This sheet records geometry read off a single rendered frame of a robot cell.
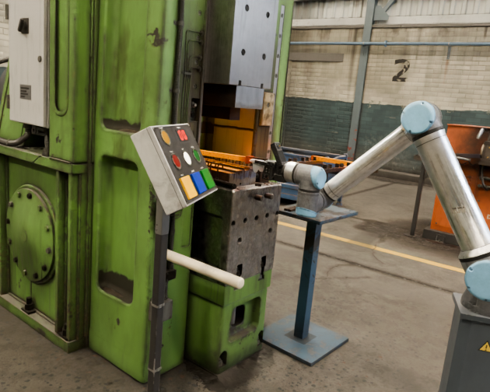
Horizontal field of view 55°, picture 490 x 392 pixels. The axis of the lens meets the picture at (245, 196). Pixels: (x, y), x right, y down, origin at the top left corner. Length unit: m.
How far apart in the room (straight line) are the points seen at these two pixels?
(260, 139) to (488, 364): 1.43
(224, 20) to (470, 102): 7.74
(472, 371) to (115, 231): 1.63
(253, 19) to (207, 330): 1.44
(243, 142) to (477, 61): 7.43
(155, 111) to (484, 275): 1.35
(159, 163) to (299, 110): 9.32
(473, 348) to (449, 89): 7.85
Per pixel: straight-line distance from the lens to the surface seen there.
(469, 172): 5.37
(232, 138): 2.53
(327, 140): 10.39
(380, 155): 1.98
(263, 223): 2.27
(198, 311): 2.34
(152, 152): 1.52
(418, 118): 1.77
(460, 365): 2.08
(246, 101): 2.12
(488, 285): 1.79
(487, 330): 2.02
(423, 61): 9.77
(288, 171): 1.99
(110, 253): 2.38
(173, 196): 1.51
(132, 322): 2.26
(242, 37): 2.09
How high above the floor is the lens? 1.31
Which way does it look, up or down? 12 degrees down
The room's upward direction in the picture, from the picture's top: 5 degrees clockwise
